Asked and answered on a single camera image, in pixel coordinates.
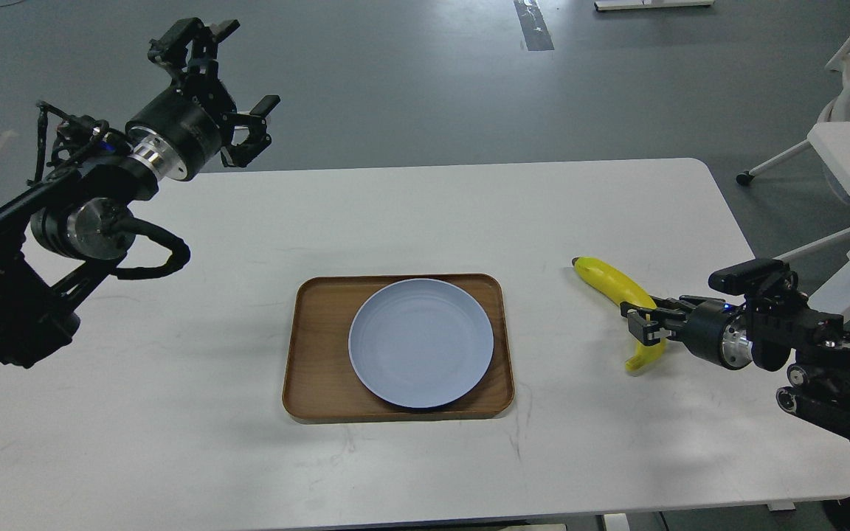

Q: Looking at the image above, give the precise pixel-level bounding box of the brown wooden tray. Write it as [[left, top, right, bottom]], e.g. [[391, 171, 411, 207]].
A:
[[281, 274, 515, 423]]

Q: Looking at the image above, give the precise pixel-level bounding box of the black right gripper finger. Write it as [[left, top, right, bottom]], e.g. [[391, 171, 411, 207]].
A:
[[628, 313, 688, 346], [620, 295, 706, 319]]

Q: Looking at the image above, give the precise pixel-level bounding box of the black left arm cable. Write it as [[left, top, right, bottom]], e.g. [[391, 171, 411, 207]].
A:
[[109, 218, 192, 281]]

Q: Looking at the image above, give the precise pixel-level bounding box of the light blue round plate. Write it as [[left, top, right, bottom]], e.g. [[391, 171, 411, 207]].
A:
[[348, 278, 494, 409]]

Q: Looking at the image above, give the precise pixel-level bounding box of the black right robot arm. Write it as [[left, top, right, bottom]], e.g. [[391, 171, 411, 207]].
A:
[[621, 259, 850, 440]]

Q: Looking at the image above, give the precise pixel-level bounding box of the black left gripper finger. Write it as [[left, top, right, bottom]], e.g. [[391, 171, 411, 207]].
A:
[[148, 18, 241, 100], [220, 94, 281, 168]]

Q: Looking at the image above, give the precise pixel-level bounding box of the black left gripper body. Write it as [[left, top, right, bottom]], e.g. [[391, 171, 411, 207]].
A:
[[125, 87, 237, 181]]

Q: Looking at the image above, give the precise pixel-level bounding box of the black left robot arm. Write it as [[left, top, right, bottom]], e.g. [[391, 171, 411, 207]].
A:
[[0, 11, 280, 369]]

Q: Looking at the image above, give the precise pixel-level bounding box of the yellow banana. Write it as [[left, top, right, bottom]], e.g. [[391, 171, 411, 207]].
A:
[[571, 257, 667, 376]]

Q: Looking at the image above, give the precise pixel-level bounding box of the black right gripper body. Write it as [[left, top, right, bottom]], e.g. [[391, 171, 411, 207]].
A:
[[685, 299, 753, 370]]

